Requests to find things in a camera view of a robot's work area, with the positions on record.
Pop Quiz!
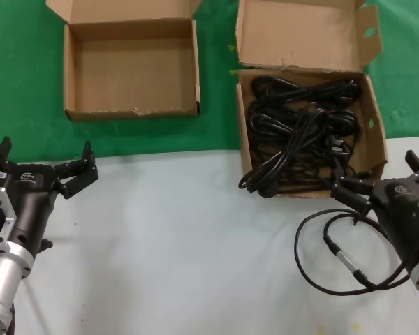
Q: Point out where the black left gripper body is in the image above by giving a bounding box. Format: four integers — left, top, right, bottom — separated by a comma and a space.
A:
3, 162, 60, 260

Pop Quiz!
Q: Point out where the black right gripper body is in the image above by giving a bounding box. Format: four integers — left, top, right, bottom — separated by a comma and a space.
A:
368, 174, 419, 276

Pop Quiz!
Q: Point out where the green cloth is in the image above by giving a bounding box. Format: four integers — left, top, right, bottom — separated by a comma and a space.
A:
0, 0, 419, 165

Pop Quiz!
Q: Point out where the black power cord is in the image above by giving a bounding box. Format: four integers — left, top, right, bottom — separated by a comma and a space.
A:
251, 137, 357, 196
249, 100, 363, 140
237, 104, 336, 200
251, 76, 360, 105

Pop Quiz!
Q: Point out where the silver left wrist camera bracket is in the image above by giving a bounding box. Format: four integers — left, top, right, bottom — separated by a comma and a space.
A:
0, 170, 17, 255

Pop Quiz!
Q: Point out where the shallow brown cardboard box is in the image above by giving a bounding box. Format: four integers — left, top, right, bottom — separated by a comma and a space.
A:
45, 0, 203, 123

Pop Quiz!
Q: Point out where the torn brown cardboard box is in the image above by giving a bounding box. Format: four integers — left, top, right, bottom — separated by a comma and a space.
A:
234, 0, 389, 200

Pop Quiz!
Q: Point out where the black robot cable silver connector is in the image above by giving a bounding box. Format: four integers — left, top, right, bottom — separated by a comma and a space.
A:
293, 207, 419, 335

